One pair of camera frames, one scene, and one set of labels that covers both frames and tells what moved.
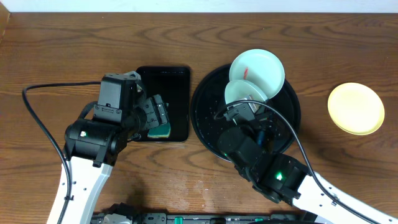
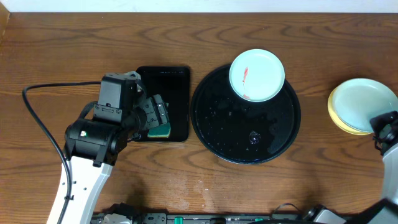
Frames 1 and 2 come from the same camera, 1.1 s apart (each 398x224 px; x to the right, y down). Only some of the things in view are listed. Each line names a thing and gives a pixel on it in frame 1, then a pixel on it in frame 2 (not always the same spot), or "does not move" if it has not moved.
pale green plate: [238, 89] -> [358, 101]
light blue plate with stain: [260, 68] does not move
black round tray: [280, 119] does not move
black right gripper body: [271, 132] -> [385, 124]
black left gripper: [154, 112] does not move
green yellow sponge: [161, 131] does not move
